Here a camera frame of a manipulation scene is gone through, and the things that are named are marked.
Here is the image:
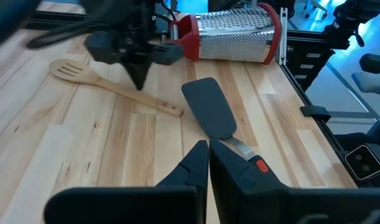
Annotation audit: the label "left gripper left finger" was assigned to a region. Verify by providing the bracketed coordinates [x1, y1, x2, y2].
[43, 139, 210, 224]

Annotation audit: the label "light wooden slotted spatula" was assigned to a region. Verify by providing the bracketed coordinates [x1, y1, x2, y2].
[49, 58, 185, 118]

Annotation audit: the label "red steel box grater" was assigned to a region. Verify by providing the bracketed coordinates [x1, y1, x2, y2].
[168, 2, 283, 65]

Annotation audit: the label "black stereo camera box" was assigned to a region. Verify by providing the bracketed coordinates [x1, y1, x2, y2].
[344, 143, 380, 182]

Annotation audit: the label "black square turner spatula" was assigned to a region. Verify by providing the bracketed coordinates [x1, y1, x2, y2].
[181, 77, 270, 174]

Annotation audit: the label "blue-grey chair seat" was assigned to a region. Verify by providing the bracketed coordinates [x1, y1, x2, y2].
[351, 72, 380, 96]

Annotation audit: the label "silver aluminium post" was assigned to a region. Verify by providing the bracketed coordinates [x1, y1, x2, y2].
[278, 7, 289, 66]

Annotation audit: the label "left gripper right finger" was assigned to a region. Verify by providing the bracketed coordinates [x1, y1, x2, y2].
[210, 139, 380, 224]

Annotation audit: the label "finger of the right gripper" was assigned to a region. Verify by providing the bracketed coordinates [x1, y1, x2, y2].
[85, 30, 140, 91]
[139, 43, 184, 91]

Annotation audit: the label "black tripod device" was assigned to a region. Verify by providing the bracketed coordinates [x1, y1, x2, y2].
[322, 0, 380, 50]

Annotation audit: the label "black table edge clip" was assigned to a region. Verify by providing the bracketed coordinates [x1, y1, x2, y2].
[300, 105, 332, 123]

